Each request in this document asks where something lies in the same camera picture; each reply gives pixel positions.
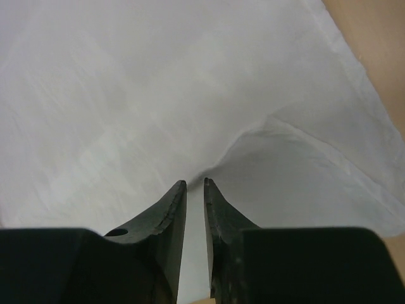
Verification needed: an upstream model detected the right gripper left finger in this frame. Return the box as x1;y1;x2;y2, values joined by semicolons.
1;180;187;303

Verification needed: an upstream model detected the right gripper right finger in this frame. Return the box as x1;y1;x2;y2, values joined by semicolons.
204;179;401;303

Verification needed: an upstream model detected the white long sleeve shirt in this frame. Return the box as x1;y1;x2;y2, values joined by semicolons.
1;1;404;303

